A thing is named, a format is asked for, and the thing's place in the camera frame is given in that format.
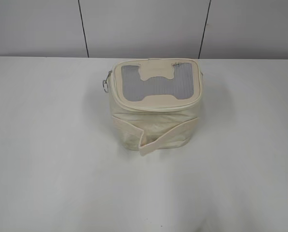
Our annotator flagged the cream zippered bag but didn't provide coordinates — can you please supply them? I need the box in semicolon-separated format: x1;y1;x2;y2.
103;58;203;156

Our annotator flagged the metal zipper pull ring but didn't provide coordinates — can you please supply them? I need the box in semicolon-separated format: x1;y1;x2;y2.
102;70;114;93

